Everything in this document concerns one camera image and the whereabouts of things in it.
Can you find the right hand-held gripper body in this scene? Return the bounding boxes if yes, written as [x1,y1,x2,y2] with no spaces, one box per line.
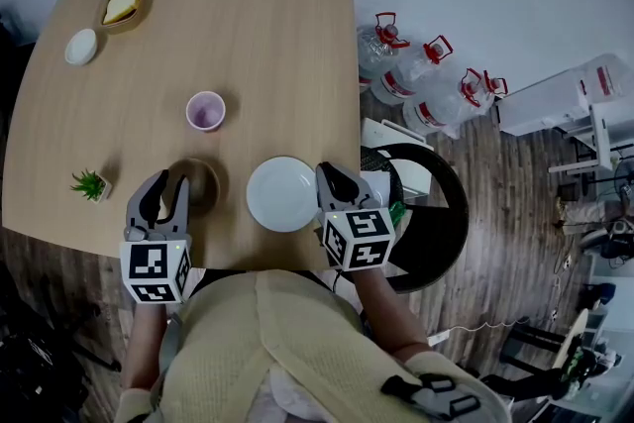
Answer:
[317,205,396,273]

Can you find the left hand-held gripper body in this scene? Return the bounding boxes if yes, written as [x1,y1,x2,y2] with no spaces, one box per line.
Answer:
[119,225,194,305]

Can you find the brown bowl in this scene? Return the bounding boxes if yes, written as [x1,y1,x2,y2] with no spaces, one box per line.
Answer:
[164,157,221,218]

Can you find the white plate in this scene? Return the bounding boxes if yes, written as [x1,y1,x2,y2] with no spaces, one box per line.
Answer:
[245,156,321,235]

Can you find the red paper cup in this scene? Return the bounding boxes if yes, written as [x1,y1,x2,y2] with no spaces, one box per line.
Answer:
[184,89,227,134]

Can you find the small white dish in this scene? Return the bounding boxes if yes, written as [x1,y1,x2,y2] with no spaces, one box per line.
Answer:
[63,27,99,67]

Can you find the person's left forearm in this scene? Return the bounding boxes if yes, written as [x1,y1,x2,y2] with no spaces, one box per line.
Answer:
[120,301,170,393]

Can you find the person's right forearm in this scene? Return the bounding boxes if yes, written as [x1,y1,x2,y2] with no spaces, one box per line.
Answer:
[348,267,431,357]

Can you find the white paper sheet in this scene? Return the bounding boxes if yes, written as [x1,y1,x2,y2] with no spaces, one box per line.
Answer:
[368,169,398,210]

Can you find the green plastic bottle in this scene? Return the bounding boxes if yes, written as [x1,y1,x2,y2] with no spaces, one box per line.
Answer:
[386,201,409,227]

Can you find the spiky potted plant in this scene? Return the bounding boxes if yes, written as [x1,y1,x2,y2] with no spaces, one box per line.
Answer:
[69,168,114,205]

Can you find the low white box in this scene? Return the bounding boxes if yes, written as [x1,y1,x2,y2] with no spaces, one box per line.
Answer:
[360,115,435,205]

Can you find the black round bin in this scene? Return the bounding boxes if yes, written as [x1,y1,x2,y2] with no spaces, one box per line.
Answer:
[360,143,471,295]

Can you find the clear water jug red cap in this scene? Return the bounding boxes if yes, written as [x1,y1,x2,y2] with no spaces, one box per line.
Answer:
[480,69,510,98]
[370,34,454,108]
[357,11,412,93]
[401,67,484,140]

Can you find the person's cream knit sweater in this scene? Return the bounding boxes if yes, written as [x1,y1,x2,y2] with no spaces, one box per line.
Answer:
[113,268,515,423]

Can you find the black equipment stand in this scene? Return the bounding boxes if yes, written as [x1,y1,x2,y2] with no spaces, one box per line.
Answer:
[0,271,123,413]

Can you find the sandwich in wooden tray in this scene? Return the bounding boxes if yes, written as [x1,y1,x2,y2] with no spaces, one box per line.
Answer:
[99,0,146,33]

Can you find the white cabinet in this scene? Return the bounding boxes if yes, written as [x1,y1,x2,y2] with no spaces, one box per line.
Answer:
[496,53,631,139]

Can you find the bread slice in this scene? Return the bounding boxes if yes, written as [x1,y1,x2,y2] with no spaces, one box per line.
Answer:
[101,0,142,26]

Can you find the pale wooden board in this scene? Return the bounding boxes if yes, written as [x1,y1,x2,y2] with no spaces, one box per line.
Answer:
[551,308,591,373]

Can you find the standing fan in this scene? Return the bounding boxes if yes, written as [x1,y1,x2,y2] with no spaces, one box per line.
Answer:
[610,158,634,195]

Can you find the grey strap with black buckles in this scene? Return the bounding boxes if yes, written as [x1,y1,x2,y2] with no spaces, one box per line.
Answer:
[379,372,482,423]

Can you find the white metal frame table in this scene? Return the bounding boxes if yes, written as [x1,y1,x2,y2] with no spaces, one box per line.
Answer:
[547,102,634,175]

